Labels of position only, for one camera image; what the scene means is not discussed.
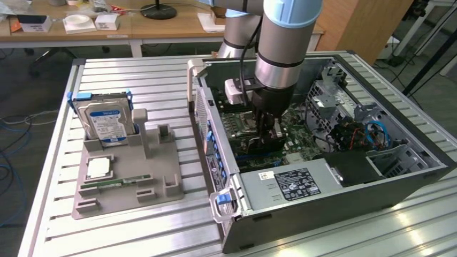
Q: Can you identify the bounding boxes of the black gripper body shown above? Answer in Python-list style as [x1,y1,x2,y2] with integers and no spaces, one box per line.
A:
[249,87,296,119]

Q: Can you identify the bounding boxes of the black graphics card metal bracket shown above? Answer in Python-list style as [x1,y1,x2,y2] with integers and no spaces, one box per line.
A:
[232,135,288,155]

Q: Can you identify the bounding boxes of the CPU socket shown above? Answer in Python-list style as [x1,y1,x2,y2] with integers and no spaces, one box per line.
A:
[240,111,261,134]

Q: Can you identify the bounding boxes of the green motherboard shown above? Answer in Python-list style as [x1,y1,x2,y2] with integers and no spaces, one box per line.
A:
[213,89,324,173]

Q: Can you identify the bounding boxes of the perforated metal drive cage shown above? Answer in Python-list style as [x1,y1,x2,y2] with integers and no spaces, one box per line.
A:
[305,64,358,140]

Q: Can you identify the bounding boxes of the grey power supply unit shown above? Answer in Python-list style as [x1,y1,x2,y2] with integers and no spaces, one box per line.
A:
[234,157,344,212]

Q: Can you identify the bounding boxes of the open black PC case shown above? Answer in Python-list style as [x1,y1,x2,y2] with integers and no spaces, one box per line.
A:
[185,52,457,254]

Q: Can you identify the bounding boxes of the metal disk bay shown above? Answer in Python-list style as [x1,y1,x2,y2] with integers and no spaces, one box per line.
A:
[365,143,434,180]

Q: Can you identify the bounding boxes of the white paper booklet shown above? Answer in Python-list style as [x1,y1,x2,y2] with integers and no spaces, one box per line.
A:
[197,12,226,33]

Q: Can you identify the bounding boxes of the wooden cabinet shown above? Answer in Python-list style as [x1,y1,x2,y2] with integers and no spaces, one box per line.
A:
[313,0,414,65]

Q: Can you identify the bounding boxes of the small cardboard box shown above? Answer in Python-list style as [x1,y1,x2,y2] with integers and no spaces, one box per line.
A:
[209,5,229,19]

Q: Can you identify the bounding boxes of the wooden desk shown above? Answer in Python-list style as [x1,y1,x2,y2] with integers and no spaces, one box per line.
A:
[0,0,326,58]

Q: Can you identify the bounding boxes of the hard disk in blue caddy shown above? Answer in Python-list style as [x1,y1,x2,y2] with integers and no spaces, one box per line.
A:
[66,89,134,148]

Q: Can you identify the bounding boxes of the black round lamp base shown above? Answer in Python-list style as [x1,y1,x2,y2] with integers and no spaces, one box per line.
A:
[140,0,178,20]

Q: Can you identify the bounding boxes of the green RAM stick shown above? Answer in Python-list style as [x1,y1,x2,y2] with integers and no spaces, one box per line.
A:
[80,173,150,190]

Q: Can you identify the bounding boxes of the grey parts rack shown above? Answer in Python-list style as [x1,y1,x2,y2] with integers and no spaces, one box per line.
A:
[70,108,185,221]

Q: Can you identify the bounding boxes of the silver CPU chip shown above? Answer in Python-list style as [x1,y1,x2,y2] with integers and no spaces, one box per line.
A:
[86,158,112,179]

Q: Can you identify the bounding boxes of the plain white box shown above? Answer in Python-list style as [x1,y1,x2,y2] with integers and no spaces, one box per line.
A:
[94,13,121,31]

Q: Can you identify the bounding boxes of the white square round holder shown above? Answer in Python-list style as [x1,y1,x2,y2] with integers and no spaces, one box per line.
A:
[62,14,97,35]

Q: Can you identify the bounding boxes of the black office chair base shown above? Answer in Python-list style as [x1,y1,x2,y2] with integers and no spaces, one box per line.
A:
[24,47,77,78]

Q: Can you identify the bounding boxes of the white box black lid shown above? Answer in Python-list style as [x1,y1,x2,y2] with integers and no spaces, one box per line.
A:
[16,14,53,33]

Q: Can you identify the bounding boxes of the clear plastic bag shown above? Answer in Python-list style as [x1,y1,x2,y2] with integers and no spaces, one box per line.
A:
[0,0,33,21]

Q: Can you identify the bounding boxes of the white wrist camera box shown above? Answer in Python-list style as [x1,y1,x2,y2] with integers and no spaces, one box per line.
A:
[224,78,253,105]

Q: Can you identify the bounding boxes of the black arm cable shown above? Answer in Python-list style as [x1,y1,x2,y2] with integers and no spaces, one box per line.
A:
[237,0,264,107]

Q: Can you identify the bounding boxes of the black wire bundle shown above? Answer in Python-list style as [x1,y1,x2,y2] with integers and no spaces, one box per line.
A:
[310,117,370,155]

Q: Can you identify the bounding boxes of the beige case handle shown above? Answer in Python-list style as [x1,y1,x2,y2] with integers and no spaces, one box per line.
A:
[186,59,208,104]
[208,187,240,223]

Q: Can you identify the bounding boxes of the blue data wire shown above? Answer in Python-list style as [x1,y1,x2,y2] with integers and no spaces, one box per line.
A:
[365,120,393,151]

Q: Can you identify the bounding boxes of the grey floor cable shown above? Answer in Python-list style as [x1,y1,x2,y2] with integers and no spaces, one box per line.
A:
[0,109,58,127]

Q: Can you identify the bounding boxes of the blue floor cable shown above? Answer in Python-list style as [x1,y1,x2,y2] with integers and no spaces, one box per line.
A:
[0,122,30,228]

